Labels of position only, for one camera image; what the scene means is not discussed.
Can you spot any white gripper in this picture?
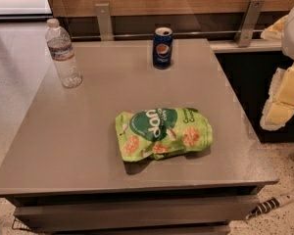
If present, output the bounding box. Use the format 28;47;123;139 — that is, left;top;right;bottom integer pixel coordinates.
260;7;294;131

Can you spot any blue pepsi can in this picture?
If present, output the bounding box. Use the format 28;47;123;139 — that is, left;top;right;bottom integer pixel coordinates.
153;27;173;70

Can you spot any green snack bag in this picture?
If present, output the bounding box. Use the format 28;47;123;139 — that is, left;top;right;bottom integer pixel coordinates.
116;108;213;163

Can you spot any clear plastic water bottle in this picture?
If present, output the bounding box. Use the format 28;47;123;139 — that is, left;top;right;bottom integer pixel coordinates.
45;19;82;88

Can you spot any grey table cabinet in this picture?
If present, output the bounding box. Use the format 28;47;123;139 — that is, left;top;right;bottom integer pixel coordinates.
0;39;277;235

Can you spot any right metal bracket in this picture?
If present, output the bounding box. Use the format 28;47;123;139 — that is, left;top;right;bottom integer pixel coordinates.
234;0;265;48

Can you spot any metal bracket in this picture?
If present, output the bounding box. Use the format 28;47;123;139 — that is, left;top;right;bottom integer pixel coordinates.
234;0;265;48
95;3;114;41

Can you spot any striped black white cable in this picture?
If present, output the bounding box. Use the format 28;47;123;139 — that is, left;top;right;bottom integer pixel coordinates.
245;194;294;220

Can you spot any left metal bracket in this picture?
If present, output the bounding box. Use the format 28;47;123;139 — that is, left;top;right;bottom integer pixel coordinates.
95;3;114;41

